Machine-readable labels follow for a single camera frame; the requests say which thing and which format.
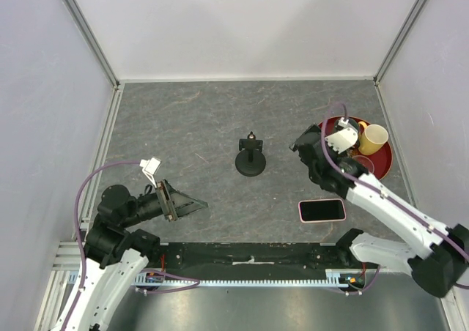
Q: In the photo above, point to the phone with pink case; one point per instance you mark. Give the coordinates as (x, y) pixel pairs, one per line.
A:
(322, 210)

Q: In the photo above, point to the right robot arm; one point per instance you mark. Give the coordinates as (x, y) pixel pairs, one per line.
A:
(434, 255)

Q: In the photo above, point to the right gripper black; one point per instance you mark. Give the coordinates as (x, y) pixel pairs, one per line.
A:
(314, 127)

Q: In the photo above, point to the dark green mug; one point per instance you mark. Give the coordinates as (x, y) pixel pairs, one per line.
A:
(355, 124)

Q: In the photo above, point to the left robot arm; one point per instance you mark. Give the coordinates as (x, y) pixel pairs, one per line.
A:
(114, 256)

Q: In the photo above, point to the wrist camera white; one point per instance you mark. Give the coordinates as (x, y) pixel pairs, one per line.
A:
(149, 168)
(342, 141)

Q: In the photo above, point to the yellow mug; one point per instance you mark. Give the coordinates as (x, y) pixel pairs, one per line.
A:
(372, 138)

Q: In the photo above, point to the black phone stand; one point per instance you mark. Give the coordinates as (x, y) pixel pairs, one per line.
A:
(250, 161)

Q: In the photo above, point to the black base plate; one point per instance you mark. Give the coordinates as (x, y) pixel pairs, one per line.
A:
(252, 261)

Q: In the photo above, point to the clear drinking glass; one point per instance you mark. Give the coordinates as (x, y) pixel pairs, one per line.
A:
(365, 161)

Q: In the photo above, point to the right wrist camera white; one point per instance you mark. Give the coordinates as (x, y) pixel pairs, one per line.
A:
(342, 141)

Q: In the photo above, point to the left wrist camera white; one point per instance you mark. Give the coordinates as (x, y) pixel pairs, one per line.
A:
(149, 168)

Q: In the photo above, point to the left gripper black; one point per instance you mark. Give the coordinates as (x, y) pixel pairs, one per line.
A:
(182, 203)

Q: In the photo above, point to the white cable duct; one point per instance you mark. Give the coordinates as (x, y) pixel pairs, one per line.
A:
(331, 280)

